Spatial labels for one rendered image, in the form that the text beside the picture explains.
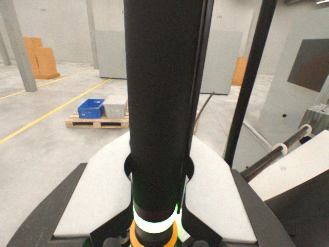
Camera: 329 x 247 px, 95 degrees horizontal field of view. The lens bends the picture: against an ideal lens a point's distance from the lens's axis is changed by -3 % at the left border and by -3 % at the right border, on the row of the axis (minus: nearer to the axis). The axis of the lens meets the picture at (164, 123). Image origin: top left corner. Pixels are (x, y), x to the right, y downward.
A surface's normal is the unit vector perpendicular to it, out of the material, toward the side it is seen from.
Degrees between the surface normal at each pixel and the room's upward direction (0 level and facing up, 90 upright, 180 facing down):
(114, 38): 90
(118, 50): 90
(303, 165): 50
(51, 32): 90
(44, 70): 90
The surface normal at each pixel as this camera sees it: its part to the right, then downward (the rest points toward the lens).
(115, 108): 0.07, 0.54
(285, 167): -0.73, -0.61
